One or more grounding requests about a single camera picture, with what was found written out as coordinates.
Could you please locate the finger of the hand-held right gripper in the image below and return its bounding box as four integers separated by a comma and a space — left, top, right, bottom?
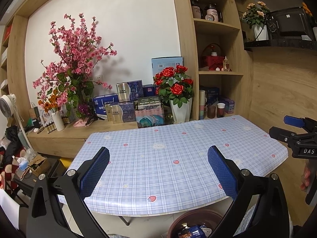
269, 126, 302, 143
283, 115, 317, 130

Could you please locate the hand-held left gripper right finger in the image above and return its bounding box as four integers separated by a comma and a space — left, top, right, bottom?
207, 145, 290, 238

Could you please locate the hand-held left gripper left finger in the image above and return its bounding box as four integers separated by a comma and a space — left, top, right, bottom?
26, 146, 110, 238

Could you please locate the brown plastic bin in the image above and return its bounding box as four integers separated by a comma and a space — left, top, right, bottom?
167, 209, 223, 238

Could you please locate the dark blue snack packet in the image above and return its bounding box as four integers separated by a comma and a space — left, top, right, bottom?
177, 225, 206, 238

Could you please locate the person's right hand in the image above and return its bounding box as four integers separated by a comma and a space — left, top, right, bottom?
300, 164, 312, 192

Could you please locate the wooden sideboard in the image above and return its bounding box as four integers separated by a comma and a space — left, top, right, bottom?
26, 119, 139, 159

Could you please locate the pink cloth item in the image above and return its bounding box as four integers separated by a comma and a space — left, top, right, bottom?
74, 119, 93, 128

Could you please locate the small black tripod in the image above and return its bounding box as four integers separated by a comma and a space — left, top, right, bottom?
85, 114, 104, 126

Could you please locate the purple blue small box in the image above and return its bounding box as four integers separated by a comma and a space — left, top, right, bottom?
222, 97, 236, 114

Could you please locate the cardboard box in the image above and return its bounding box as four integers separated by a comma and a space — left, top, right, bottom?
27, 155, 51, 176

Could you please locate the blue plaid tablecloth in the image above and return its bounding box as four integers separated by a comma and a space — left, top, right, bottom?
57, 115, 289, 215

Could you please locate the white ribbed vase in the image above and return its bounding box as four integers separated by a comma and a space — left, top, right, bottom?
52, 111, 65, 131

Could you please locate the row of small brown bottles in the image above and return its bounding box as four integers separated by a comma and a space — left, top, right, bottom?
45, 115, 72, 133

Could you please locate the purple tinsel flower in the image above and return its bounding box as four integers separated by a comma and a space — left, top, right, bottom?
77, 104, 92, 116

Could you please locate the black case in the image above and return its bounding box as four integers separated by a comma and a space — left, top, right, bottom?
13, 157, 67, 199

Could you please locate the stack of pastel cups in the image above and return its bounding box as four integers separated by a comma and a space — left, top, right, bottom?
199, 90, 206, 120

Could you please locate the blue and white box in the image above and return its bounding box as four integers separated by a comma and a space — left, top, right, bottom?
92, 94, 119, 120

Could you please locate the white angular vase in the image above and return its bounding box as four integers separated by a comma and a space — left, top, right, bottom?
169, 97, 193, 124

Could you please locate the white green printed box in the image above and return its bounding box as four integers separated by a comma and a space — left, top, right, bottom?
43, 110, 53, 127

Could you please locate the blue white tissue pack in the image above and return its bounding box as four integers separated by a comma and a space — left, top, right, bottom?
17, 157, 28, 171

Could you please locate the dark blue shelf box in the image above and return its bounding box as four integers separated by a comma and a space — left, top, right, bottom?
205, 87, 220, 106

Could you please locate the pink and teal bottle pack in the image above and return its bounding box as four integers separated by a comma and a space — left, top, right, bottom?
135, 105, 165, 129

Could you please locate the orange flower bunch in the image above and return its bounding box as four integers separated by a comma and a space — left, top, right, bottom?
38, 89, 60, 113

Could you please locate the kraft paper bag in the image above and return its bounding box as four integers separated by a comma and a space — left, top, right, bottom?
28, 107, 42, 127

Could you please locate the dark green box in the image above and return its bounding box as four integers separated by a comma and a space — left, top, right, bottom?
137, 95, 161, 109

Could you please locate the red white checkered blanket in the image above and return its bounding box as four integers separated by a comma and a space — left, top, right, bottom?
0, 161, 20, 191

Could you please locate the dark clothing pile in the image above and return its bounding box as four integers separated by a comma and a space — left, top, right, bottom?
4, 125, 25, 164

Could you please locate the small dark blue box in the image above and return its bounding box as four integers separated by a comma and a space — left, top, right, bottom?
142, 84, 155, 98

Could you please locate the red rose bouquet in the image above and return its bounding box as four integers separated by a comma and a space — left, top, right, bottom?
153, 66, 194, 108

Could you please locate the red basket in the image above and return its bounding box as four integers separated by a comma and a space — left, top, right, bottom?
200, 43, 226, 71

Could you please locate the black microwave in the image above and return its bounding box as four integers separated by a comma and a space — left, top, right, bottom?
269, 7, 314, 40

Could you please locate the white desk fan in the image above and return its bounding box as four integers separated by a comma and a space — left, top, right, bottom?
0, 94, 31, 149

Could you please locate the pink blossom bouquet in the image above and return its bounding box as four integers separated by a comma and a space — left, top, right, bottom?
33, 13, 117, 119

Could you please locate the peach rose potted plant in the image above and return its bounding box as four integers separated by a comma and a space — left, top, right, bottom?
242, 1, 271, 41

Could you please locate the light blue flat box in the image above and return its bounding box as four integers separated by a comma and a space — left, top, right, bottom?
152, 57, 184, 82

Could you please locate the wooden shelf unit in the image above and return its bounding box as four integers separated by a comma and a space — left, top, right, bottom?
171, 0, 255, 122

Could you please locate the pink glass jar mug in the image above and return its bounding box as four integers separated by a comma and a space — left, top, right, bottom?
204, 4, 222, 22
191, 0, 204, 20

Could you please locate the black wall shelf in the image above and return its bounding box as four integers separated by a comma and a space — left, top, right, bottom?
244, 38, 317, 52

